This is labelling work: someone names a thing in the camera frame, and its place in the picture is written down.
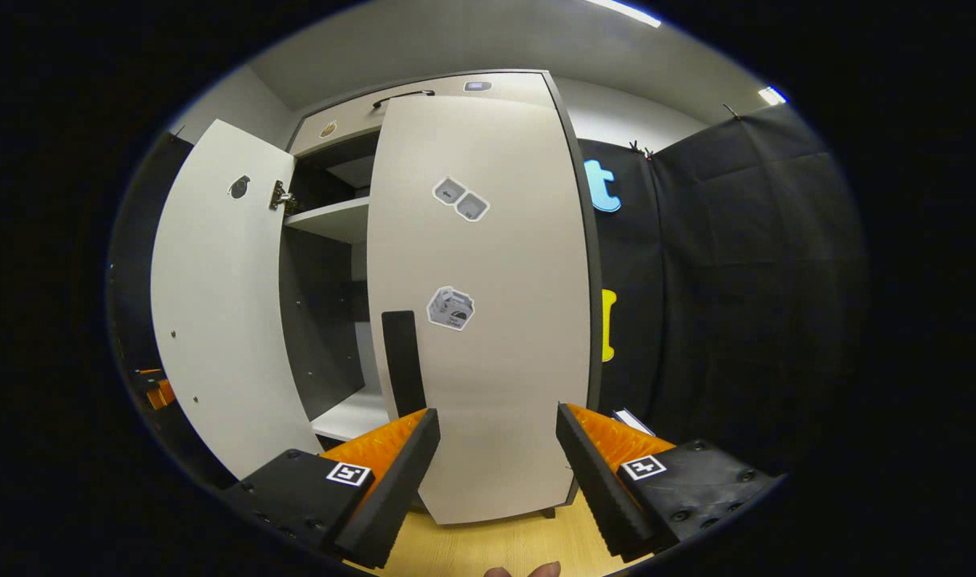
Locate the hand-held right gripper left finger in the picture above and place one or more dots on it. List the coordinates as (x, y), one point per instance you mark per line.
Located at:
(396, 489)

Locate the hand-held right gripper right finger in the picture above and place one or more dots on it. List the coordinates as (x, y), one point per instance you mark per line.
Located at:
(596, 489)

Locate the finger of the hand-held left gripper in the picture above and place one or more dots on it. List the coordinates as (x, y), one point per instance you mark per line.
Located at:
(161, 394)
(150, 371)

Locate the white cabinet door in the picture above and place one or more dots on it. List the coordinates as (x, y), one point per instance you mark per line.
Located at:
(504, 361)
(215, 304)

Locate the white cabinet shelf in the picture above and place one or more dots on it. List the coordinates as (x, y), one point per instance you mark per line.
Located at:
(336, 220)
(356, 417)

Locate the grey cabinet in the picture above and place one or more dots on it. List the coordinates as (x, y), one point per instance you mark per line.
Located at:
(320, 320)

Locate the metal door hinge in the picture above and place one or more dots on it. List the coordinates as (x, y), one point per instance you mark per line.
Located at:
(281, 197)

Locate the white cabinet drawer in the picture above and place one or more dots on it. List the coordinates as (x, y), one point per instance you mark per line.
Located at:
(352, 116)

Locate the slim printed box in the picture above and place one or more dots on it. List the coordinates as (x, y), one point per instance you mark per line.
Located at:
(632, 420)

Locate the black backdrop cloth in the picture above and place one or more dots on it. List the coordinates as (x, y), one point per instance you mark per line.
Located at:
(131, 280)
(736, 280)

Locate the small ceiling light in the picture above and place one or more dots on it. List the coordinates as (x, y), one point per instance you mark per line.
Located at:
(772, 95)

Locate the long ceiling light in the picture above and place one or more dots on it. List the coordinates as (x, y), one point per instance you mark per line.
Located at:
(628, 12)

